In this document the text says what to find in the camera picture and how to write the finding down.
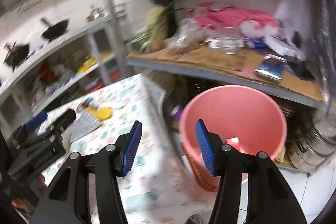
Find black wok right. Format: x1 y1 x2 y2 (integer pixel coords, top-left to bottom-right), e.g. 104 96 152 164
40 16 69 42

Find black wok left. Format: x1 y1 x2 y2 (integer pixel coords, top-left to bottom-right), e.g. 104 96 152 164
4 42 30 71

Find cardboard shelf liner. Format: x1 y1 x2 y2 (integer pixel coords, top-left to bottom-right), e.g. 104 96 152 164
126 47 326 108

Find colourful wrapper ball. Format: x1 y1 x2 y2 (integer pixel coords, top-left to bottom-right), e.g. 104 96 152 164
75 97 95 113

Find pink plastic trash bucket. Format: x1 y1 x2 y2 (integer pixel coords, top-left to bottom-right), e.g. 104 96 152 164
179 85 287 192

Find white plastic bag on shelf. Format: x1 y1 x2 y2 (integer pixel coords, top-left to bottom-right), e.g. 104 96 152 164
265 0 313 61

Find small yellow foam net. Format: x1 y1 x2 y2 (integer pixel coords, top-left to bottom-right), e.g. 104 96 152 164
85 107 113 122

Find pink polka dot cloth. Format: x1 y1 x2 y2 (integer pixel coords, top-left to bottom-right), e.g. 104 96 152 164
187 2 280 38

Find metal shelf rack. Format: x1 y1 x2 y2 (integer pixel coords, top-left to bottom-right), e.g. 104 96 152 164
94 0 334 111

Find white kitchen cabinet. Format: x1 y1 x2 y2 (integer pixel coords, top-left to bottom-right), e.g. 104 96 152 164
1 18 124 136

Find stainless steel stacked pots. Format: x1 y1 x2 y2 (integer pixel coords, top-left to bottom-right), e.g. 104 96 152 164
286 111 335 173

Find silver mesh scrub cloth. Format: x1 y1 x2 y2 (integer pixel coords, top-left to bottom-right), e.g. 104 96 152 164
63 111 102 145

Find clear bag on shelf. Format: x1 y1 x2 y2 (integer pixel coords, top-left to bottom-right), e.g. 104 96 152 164
165 18 206 54

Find black wok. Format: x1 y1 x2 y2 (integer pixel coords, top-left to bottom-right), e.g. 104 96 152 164
40 16 69 42
4 42 30 71

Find glass mug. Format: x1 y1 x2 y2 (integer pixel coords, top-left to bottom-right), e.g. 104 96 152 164
208 26 244 55

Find floral bear tablecloth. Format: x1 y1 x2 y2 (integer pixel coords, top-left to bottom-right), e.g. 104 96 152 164
34 74 219 224

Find smartphone with blue case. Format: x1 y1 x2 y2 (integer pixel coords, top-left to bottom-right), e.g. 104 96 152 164
255 53 287 83

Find bag of vegetables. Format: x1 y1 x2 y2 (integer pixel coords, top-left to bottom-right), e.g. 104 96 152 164
127 0 179 54

